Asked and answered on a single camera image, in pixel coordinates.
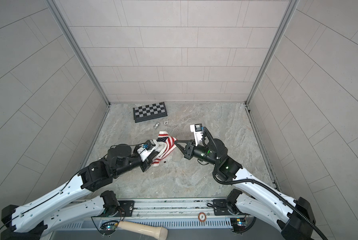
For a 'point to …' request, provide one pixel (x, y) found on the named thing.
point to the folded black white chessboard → (149, 112)
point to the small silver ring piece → (166, 122)
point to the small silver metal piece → (156, 125)
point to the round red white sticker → (202, 216)
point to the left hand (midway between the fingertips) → (162, 151)
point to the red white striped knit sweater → (166, 144)
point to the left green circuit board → (109, 228)
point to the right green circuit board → (238, 224)
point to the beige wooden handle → (158, 233)
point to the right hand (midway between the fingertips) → (175, 146)
